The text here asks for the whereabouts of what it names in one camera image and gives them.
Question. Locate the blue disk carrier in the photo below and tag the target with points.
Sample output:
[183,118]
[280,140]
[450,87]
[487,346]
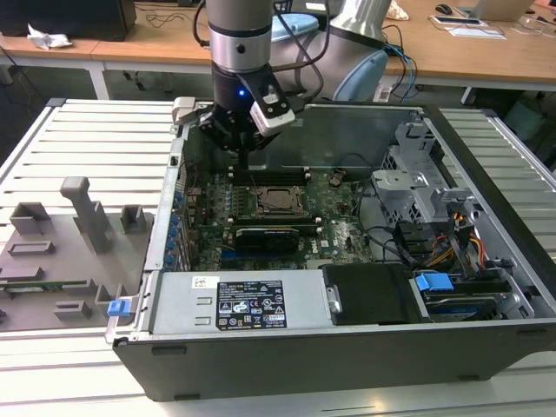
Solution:
[432,284]

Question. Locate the silver laptop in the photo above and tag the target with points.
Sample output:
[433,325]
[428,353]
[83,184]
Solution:
[499,8]

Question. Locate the grey power supply unit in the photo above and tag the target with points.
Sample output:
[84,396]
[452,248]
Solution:
[182,299]

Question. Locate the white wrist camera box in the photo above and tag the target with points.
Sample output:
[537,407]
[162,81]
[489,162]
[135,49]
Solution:
[273,115]

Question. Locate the green motherboard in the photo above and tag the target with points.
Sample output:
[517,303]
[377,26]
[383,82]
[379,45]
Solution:
[339,234]

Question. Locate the blue case latch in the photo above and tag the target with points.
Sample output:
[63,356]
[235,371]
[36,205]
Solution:
[118,309]

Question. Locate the black plastic shroud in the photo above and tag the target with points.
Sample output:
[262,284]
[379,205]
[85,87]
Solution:
[369,295]

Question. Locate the low-profile graphics card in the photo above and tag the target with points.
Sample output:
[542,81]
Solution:
[267,239]

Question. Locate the dark computer mouse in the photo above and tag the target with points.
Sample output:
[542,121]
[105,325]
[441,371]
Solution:
[444,8]

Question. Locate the grey parts rack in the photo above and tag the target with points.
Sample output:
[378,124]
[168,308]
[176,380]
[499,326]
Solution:
[56,278]

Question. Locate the crumpled white paper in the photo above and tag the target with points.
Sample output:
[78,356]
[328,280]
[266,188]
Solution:
[48,40]

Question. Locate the metal drive cage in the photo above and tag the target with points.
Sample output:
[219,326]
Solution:
[404,187]

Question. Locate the white paper sheet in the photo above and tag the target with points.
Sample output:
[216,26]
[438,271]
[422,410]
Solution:
[478,33]

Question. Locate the black RAM slot bank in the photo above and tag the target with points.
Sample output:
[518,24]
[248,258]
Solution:
[278,176]
[269,223]

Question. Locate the coin cell battery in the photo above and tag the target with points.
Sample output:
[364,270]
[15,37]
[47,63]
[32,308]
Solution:
[336,178]

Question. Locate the CPU socket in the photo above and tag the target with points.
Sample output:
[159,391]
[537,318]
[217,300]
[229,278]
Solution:
[282,217]

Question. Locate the green RAM stick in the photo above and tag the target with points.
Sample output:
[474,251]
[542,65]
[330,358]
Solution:
[56,284]

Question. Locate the black computer tower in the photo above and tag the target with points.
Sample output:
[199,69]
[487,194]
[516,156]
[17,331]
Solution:
[65,19]

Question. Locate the black and grey PC case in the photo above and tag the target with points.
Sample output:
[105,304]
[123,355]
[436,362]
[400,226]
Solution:
[304,369]

